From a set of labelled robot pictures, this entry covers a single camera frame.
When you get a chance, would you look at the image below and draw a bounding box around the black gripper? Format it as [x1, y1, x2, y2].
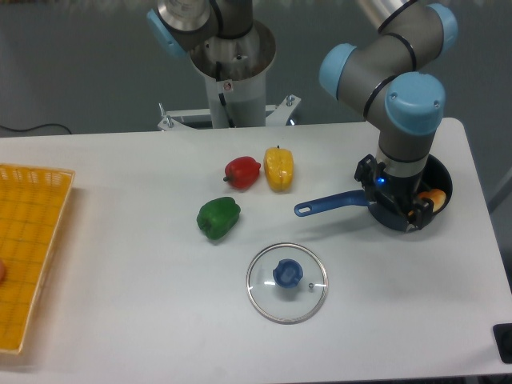
[354, 154, 434, 230]

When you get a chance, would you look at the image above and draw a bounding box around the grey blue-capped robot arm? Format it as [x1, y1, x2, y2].
[146, 1, 458, 231]

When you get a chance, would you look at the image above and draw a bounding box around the orange bread roll in pot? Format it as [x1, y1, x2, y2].
[418, 189, 447, 214]

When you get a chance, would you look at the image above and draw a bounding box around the glass lid with blue knob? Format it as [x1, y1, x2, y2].
[246, 242, 329, 325]

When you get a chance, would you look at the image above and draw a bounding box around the yellow bell pepper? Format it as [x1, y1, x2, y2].
[264, 146, 294, 192]

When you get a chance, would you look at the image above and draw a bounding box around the red bell pepper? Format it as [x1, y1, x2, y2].
[223, 156, 261, 190]

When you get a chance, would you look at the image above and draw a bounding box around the black object at table edge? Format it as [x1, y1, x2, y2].
[493, 323, 512, 364]

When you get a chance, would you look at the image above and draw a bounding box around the green bell pepper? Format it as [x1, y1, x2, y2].
[196, 197, 241, 241]

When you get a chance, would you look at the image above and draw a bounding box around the yellow plastic basket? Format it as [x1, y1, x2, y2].
[1, 164, 75, 354]

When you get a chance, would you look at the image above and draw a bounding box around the blue pot with handle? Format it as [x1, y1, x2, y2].
[294, 154, 453, 232]

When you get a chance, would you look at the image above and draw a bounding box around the white pedestal base frame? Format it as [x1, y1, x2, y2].
[157, 94, 302, 132]

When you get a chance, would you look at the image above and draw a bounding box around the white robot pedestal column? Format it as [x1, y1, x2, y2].
[190, 21, 276, 129]

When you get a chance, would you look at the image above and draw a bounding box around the black cable on pedestal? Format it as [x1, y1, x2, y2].
[216, 60, 237, 129]

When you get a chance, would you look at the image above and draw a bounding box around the black cable on floor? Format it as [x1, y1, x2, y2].
[0, 123, 73, 135]

